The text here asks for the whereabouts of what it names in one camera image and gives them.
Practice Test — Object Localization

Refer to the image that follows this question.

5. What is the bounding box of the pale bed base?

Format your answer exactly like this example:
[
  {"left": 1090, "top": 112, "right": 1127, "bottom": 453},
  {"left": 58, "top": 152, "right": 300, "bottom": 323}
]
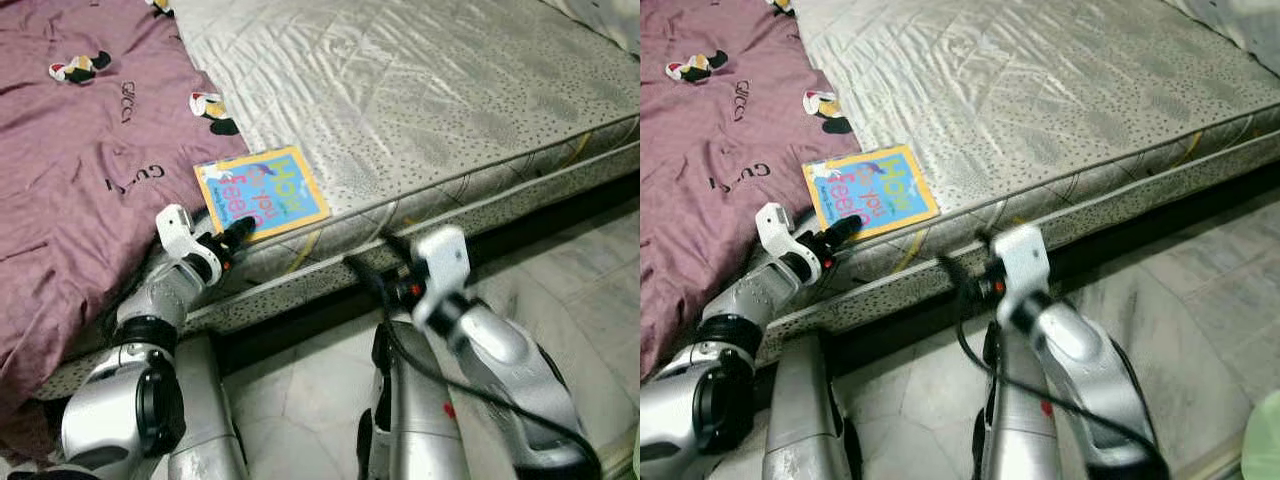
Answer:
[
  {"left": 770, "top": 130, "right": 1280, "bottom": 346},
  {"left": 40, "top": 140, "right": 641, "bottom": 401}
]

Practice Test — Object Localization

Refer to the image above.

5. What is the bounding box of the pale green round object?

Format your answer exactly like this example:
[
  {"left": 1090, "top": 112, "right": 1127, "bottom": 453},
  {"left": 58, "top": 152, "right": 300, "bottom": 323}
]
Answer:
[{"left": 1240, "top": 390, "right": 1280, "bottom": 480}]

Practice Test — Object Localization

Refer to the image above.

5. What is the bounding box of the white quilted mattress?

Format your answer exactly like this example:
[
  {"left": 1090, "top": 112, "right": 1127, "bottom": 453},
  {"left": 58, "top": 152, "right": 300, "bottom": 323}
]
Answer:
[
  {"left": 35, "top": 0, "right": 641, "bottom": 401},
  {"left": 760, "top": 0, "right": 1280, "bottom": 341}
]

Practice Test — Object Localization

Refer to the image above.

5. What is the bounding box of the silver right robot leg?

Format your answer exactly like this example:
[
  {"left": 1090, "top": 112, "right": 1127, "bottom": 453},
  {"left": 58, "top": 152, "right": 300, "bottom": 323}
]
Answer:
[
  {"left": 975, "top": 320, "right": 1061, "bottom": 480},
  {"left": 357, "top": 320, "right": 471, "bottom": 480}
]

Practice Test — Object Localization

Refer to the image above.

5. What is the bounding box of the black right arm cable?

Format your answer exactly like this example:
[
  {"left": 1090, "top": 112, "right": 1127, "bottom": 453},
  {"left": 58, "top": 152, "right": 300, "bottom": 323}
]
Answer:
[
  {"left": 345, "top": 260, "right": 601, "bottom": 473},
  {"left": 940, "top": 260, "right": 1166, "bottom": 473}
]

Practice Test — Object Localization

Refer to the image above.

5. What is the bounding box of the colourful children's book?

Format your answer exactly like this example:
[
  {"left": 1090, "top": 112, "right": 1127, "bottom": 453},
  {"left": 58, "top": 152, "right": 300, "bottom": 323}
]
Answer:
[
  {"left": 193, "top": 146, "right": 332, "bottom": 243},
  {"left": 802, "top": 145, "right": 941, "bottom": 241}
]

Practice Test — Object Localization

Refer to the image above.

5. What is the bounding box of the pink cartoon print blanket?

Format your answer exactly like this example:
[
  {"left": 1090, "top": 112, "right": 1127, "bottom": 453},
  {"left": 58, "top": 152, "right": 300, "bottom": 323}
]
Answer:
[
  {"left": 0, "top": 0, "right": 251, "bottom": 421},
  {"left": 640, "top": 0, "right": 863, "bottom": 381}
]

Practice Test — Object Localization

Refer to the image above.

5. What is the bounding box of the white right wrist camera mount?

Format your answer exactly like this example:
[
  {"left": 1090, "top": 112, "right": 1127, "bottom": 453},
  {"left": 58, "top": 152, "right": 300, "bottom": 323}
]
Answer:
[
  {"left": 410, "top": 225, "right": 473, "bottom": 326},
  {"left": 995, "top": 225, "right": 1051, "bottom": 326}
]

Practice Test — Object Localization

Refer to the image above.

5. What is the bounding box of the silver left robot leg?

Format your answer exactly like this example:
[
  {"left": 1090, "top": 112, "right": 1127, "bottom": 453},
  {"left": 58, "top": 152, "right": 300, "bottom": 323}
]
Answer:
[
  {"left": 165, "top": 335, "right": 251, "bottom": 480},
  {"left": 765, "top": 335, "right": 851, "bottom": 480}
]

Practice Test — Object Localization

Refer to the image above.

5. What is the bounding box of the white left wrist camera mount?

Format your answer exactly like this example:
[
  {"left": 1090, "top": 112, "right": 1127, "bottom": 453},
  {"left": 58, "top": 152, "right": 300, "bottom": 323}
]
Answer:
[
  {"left": 755, "top": 202, "right": 823, "bottom": 286},
  {"left": 155, "top": 204, "right": 223, "bottom": 286}
]

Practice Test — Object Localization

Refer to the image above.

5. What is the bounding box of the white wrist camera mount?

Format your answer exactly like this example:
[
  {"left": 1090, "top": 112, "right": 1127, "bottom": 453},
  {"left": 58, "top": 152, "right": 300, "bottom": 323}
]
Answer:
[
  {"left": 410, "top": 225, "right": 473, "bottom": 326},
  {"left": 155, "top": 204, "right": 223, "bottom": 286},
  {"left": 755, "top": 202, "right": 823, "bottom": 286},
  {"left": 995, "top": 225, "right": 1051, "bottom": 326}
]

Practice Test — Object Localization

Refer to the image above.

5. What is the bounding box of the silver robot leg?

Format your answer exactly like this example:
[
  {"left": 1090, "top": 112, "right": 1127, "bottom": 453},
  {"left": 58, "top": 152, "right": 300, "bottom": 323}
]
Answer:
[
  {"left": 765, "top": 335, "right": 851, "bottom": 480},
  {"left": 975, "top": 320, "right": 1061, "bottom": 480},
  {"left": 357, "top": 320, "right": 471, "bottom": 480},
  {"left": 165, "top": 335, "right": 251, "bottom": 480}
]

